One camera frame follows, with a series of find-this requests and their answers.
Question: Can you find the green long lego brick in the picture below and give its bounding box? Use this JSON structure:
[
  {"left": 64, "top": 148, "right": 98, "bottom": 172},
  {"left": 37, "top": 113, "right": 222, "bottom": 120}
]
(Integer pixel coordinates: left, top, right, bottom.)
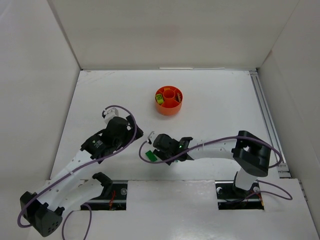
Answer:
[{"left": 145, "top": 150, "right": 158, "bottom": 163}]

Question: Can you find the lime long lego brick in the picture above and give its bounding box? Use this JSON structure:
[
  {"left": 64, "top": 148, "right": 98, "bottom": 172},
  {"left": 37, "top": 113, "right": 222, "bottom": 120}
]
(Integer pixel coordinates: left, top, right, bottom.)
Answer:
[{"left": 155, "top": 94, "right": 164, "bottom": 105}]

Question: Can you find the brown lego plate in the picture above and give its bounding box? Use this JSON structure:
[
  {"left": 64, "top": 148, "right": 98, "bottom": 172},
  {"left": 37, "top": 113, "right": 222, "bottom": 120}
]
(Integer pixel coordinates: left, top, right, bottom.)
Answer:
[{"left": 176, "top": 92, "right": 182, "bottom": 103}]

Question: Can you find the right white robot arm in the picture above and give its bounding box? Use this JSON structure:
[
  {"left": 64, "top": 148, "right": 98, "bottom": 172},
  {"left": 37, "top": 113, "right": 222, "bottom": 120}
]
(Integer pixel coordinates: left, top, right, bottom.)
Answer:
[{"left": 148, "top": 130, "right": 271, "bottom": 191}]

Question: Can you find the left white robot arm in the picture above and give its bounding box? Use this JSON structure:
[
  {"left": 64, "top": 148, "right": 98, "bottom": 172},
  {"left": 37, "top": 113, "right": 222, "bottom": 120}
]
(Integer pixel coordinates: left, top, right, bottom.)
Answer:
[{"left": 19, "top": 112, "right": 144, "bottom": 238}]

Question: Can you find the orange round divided container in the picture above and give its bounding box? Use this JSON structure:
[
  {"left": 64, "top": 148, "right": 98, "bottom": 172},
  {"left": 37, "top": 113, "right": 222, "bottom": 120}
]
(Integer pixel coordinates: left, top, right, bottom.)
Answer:
[{"left": 154, "top": 85, "right": 183, "bottom": 116}]

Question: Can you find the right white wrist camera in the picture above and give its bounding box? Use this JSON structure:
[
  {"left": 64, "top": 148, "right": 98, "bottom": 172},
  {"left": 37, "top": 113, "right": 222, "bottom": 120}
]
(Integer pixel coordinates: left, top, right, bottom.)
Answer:
[{"left": 147, "top": 131, "right": 157, "bottom": 145}]

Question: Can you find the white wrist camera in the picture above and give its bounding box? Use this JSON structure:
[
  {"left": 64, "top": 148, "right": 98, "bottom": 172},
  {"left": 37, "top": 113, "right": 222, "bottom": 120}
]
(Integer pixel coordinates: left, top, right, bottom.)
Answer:
[
  {"left": 147, "top": 131, "right": 157, "bottom": 145},
  {"left": 101, "top": 107, "right": 119, "bottom": 125}
]

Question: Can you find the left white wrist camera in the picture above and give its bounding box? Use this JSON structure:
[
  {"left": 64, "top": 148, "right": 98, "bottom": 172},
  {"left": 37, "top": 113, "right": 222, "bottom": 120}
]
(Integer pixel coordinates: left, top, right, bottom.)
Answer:
[{"left": 101, "top": 107, "right": 119, "bottom": 125}]

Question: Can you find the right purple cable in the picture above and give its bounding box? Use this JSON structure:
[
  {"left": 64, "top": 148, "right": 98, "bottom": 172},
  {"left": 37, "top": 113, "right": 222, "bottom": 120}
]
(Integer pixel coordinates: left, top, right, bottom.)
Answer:
[{"left": 138, "top": 136, "right": 293, "bottom": 201}]

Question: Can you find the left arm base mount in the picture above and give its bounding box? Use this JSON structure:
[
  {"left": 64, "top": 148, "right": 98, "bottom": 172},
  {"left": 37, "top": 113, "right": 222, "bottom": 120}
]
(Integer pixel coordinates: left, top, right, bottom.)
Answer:
[{"left": 85, "top": 172, "right": 128, "bottom": 211}]

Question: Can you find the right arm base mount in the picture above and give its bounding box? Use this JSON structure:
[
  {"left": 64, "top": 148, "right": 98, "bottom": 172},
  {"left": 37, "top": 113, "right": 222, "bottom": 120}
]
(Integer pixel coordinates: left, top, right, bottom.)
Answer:
[{"left": 215, "top": 180, "right": 265, "bottom": 210}]

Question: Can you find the aluminium rail right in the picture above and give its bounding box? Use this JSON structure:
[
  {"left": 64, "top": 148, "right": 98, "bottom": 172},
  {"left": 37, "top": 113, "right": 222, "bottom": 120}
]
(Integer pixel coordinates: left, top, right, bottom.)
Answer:
[{"left": 249, "top": 70, "right": 292, "bottom": 179}]

